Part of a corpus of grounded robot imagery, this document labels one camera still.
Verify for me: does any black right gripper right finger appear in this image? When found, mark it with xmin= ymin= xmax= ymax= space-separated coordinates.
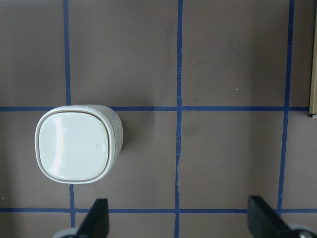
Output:
xmin=248 ymin=195 xmax=299 ymax=238

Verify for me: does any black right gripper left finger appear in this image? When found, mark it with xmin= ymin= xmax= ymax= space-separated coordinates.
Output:
xmin=77 ymin=198 xmax=109 ymax=238

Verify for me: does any white trash can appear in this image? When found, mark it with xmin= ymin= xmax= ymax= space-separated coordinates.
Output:
xmin=35 ymin=105 xmax=123 ymax=184

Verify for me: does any cardboard box with grid cloth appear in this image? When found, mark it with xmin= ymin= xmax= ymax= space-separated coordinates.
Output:
xmin=309 ymin=0 xmax=317 ymax=119

